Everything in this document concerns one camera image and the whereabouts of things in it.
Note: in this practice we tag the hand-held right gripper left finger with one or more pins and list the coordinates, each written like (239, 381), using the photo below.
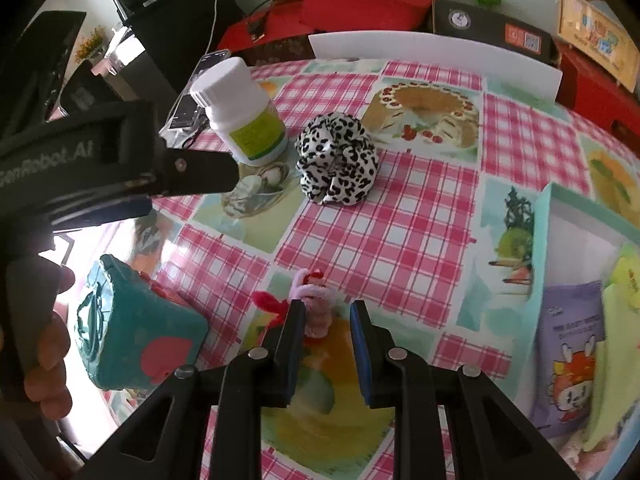
(287, 350)

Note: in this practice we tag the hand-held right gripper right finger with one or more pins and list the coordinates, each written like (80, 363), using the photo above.
(362, 355)

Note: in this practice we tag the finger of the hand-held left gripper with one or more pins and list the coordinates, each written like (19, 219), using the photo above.
(100, 212)
(200, 172)

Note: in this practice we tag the purple cartoon packet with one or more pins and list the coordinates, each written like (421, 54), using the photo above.
(570, 350)

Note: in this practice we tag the white tray teal rim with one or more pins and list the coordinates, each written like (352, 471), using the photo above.
(575, 240)

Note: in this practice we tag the light green cloth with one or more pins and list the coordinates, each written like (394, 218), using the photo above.
(617, 360)

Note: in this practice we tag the green tissue pack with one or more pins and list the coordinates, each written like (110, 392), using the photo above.
(627, 270)

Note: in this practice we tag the person's left hand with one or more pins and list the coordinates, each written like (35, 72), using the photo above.
(52, 345)

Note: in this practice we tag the white plastic bottle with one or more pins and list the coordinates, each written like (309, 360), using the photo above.
(240, 120)

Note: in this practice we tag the orange flowers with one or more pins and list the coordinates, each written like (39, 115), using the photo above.
(91, 42)

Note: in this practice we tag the teal box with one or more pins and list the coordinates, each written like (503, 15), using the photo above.
(120, 325)

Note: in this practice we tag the leopard print scrunchie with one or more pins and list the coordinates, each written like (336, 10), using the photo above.
(335, 160)

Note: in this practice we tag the red paper bag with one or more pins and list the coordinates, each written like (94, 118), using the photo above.
(235, 37)

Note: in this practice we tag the white foam board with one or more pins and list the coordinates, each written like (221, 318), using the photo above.
(425, 47)

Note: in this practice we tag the black cardboard box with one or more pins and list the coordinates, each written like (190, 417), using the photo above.
(480, 22)

